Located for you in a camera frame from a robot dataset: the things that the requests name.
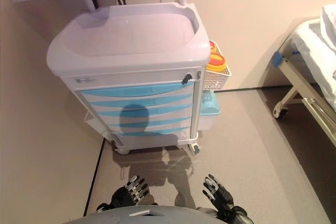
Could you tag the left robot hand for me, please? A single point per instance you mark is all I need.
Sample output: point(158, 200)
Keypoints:
point(123, 196)

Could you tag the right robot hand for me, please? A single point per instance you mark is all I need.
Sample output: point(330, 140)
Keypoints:
point(223, 199)

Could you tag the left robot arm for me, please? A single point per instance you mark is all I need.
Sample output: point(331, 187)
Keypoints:
point(103, 206)

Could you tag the grey robot torso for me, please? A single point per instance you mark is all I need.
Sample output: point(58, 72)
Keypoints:
point(118, 216)

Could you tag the black floor strip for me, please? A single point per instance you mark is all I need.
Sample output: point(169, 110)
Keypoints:
point(249, 88)
point(94, 176)

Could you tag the cart caster wheel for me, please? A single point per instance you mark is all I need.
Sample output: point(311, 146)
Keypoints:
point(123, 151)
point(196, 149)

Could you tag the blue lid waste bin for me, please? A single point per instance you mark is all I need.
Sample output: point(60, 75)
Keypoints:
point(210, 106)

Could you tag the white mesh basket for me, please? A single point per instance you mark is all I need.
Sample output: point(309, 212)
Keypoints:
point(214, 81)

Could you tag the black cart lock key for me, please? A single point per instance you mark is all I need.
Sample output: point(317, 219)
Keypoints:
point(187, 78)

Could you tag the small metal cart lock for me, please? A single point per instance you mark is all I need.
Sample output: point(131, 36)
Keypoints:
point(198, 75)

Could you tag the blue bed corner tape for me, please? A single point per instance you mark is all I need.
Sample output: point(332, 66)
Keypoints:
point(277, 60)

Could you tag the white medical cart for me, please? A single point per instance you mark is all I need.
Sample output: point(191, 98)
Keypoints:
point(126, 37)

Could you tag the white bed mattress sheet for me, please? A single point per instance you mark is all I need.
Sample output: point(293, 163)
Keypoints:
point(315, 45)

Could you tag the beige hospital bed frame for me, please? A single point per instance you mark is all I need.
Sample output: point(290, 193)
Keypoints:
point(291, 64)

